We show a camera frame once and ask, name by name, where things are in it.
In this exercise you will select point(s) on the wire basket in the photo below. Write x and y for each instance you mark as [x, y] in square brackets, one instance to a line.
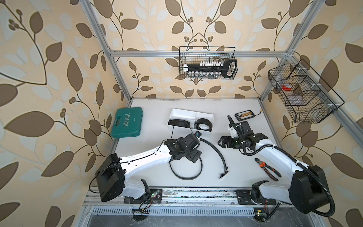
[312, 99]
[195, 54]

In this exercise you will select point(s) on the black socket holder set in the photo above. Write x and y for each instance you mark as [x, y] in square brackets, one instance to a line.
[223, 69]

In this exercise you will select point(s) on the green tool case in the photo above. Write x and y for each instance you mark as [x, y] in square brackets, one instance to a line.
[127, 123]

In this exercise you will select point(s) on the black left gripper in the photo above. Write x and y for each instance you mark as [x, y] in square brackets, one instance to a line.
[192, 156]

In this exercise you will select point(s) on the right wire basket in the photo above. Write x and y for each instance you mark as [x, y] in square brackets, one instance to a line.
[312, 99]

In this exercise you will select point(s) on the back wire basket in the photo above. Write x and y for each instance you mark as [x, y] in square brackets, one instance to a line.
[195, 54]

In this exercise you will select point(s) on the black parallel charging board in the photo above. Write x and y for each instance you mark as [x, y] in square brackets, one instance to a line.
[245, 115]

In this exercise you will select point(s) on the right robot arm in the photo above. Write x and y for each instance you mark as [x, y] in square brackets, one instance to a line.
[291, 181]

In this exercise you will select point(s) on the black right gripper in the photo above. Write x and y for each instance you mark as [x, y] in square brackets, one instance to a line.
[223, 138]

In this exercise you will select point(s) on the aluminium frame post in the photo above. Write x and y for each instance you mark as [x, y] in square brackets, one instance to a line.
[86, 6]

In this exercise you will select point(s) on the red item in basket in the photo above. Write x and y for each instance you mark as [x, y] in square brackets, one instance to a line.
[287, 87]

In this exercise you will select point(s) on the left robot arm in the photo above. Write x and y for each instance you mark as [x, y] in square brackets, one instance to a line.
[113, 176]

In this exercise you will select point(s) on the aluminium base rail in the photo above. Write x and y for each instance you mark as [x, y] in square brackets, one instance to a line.
[189, 196]

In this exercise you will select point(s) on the white divided storage box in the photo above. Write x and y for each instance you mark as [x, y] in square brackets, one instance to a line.
[190, 116]

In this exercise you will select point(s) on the orange black pliers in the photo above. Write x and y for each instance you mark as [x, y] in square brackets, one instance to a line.
[270, 171]

